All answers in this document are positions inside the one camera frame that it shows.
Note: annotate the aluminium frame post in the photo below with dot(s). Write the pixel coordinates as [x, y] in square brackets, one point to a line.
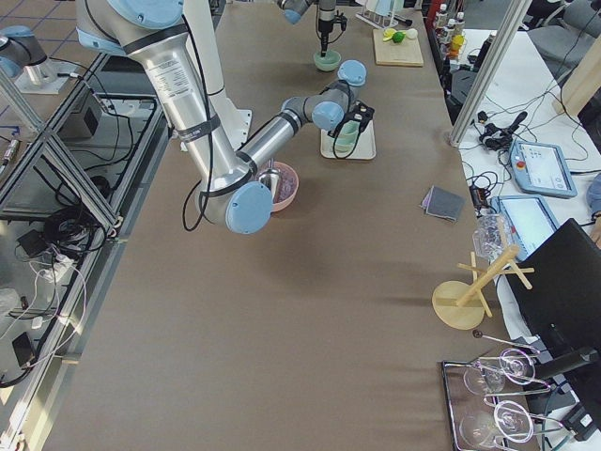
[510, 23]

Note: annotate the wooden cup tree stand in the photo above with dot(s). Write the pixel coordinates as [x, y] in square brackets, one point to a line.
[463, 306]

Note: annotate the lower wine glass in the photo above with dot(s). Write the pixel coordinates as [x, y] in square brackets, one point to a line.
[507, 424]

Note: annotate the green lime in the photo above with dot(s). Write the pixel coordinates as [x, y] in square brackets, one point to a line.
[398, 37]

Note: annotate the metal scoop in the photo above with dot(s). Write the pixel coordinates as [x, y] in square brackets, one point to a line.
[271, 177]

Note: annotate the pink bowl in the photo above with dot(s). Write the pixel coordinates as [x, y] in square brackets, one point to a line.
[289, 187]

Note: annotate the cream plastic tray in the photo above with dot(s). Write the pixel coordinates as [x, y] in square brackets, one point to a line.
[365, 148]

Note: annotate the light green bowl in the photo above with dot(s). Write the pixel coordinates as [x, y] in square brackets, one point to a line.
[346, 139]

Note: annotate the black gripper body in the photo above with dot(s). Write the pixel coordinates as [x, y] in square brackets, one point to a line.
[348, 121]
[324, 27]

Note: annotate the teach pendant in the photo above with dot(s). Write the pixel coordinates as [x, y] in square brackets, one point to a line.
[530, 219]
[541, 169]

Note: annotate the black monitor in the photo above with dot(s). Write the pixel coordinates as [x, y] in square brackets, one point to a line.
[563, 305]

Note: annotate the wooden cutting board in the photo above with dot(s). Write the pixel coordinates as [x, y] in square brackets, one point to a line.
[404, 54]

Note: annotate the lower teach pendant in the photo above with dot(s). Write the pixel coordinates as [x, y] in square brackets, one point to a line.
[530, 219]

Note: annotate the black wire glass rack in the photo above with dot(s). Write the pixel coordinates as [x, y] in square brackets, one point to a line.
[486, 399]

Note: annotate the wine glass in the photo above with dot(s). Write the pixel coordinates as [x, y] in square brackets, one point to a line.
[488, 375]
[507, 424]

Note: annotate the upper teach pendant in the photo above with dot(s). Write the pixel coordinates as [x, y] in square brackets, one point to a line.
[541, 169]

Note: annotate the upper wine glass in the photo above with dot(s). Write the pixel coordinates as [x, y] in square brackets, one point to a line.
[488, 375]

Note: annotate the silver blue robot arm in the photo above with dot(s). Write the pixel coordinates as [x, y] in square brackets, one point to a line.
[156, 34]
[294, 9]

